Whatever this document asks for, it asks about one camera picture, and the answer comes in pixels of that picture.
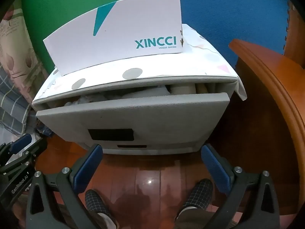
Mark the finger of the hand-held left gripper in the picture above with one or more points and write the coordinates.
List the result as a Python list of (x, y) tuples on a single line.
[(22, 140), (38, 148)]

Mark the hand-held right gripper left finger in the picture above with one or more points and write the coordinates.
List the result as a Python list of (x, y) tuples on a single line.
[(88, 167)]

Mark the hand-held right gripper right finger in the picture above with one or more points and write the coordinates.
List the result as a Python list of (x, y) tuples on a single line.
[(215, 169)]

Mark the wooden drawer with grey front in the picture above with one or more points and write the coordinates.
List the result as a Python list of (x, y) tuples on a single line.
[(166, 119)]

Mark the white shoe box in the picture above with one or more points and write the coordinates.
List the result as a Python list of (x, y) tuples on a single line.
[(107, 40)]

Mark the blue printed packet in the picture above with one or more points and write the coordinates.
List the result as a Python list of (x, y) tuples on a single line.
[(44, 130)]

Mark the plaid slipper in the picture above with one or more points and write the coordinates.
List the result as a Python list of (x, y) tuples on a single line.
[(200, 193), (95, 202)]

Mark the olive trousers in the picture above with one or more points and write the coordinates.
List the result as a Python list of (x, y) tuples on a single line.
[(197, 219)]

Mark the white patterned cover cloth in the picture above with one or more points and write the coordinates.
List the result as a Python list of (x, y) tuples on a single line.
[(166, 64)]

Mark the green foam mat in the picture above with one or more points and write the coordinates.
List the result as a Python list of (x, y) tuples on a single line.
[(59, 9)]

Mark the blue foam mat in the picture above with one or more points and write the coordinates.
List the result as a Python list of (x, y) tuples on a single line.
[(226, 9)]

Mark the brown wooden bed frame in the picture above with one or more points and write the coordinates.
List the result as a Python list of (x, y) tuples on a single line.
[(274, 76)]

